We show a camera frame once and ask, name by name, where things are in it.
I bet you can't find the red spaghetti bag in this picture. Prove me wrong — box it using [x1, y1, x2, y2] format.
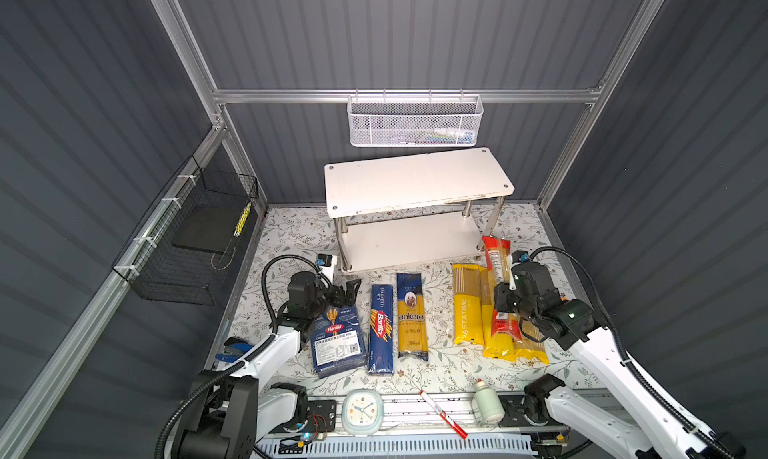
[482, 236, 520, 339]

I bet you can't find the yellow pastatime bag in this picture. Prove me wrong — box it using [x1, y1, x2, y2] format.
[452, 263, 486, 346]
[480, 267, 519, 362]
[513, 317, 549, 364]

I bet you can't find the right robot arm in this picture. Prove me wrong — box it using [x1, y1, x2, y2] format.
[494, 248, 746, 458]

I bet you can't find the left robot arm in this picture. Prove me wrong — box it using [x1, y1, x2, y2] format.
[154, 254, 360, 458]

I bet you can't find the blue Barilla pasta box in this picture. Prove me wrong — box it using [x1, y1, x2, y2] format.
[310, 306, 367, 378]

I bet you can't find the white two-tier shelf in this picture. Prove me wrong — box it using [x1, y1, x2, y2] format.
[325, 148, 515, 272]

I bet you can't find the blue Barilla spaghetti box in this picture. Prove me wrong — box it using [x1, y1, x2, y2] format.
[367, 284, 394, 375]

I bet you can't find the blue yellow spaghetti bag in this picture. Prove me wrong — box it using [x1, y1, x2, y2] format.
[396, 273, 429, 362]

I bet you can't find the floral table mat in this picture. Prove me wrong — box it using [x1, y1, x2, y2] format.
[225, 202, 602, 396]

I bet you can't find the yellow green brush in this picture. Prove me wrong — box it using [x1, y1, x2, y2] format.
[233, 202, 252, 237]

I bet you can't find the blue object at left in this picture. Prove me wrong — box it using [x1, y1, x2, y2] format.
[215, 337, 253, 363]

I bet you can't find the mint alarm clock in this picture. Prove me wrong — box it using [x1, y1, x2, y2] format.
[340, 389, 384, 436]

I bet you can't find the small white bottle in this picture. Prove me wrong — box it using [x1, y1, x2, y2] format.
[471, 379, 505, 426]

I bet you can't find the red white marker pen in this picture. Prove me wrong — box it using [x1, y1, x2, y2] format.
[419, 390, 468, 440]

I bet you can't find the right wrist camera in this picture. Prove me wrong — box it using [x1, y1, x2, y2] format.
[509, 250, 530, 267]

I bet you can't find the black wire basket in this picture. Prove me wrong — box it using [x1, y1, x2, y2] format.
[113, 158, 260, 306]

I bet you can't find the white slotted cable duct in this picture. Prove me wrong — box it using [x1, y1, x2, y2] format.
[257, 433, 540, 458]

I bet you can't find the white wire mesh basket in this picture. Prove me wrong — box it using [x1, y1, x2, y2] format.
[346, 93, 484, 148]

